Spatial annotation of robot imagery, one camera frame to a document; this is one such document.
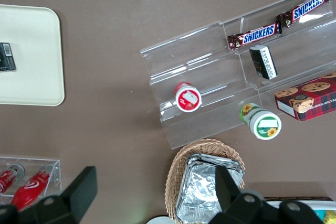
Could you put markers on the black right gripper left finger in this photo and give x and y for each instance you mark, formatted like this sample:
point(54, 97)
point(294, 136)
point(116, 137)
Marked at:
point(84, 190)

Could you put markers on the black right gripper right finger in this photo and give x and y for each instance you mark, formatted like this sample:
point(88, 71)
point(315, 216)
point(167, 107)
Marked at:
point(225, 190)

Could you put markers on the aluminium foil tray stack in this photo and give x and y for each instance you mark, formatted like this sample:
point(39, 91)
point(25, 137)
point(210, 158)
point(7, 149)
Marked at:
point(199, 190)

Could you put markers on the light wicker basket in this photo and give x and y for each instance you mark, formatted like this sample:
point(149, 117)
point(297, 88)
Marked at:
point(173, 176)

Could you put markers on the beige plastic tray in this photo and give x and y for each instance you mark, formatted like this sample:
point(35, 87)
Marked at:
point(31, 51)

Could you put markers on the clear acrylic bottle rack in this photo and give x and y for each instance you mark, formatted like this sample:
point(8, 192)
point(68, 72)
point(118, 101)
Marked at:
point(56, 166)

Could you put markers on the red cola bottle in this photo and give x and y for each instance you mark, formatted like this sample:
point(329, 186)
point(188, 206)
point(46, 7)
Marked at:
point(8, 179)
point(29, 187)

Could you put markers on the green sunflower lid cup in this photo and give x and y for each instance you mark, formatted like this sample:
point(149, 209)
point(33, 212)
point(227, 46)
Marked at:
point(265, 125)

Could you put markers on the teal snack packet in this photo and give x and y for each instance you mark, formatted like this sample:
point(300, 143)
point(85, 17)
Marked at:
point(319, 217)

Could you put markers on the red strawberry lid cup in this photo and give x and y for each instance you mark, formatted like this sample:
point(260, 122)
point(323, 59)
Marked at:
point(189, 99)

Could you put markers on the yellow snack packet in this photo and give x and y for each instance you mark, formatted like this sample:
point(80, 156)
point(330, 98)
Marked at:
point(330, 218)

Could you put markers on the red tartan cookie box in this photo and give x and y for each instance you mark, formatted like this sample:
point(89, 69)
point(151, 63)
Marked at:
point(312, 98)

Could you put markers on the small black white box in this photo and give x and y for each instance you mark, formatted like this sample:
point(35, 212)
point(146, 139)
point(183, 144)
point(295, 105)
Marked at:
point(263, 62)

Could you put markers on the clear acrylic stepped riser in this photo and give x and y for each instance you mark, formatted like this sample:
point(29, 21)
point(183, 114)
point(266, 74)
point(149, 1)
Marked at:
point(199, 51)
point(302, 48)

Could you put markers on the small black printed packet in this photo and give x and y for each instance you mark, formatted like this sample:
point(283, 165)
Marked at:
point(6, 57)

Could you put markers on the Snickers chocolate bar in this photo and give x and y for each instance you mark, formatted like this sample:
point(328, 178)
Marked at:
point(305, 7)
point(256, 35)

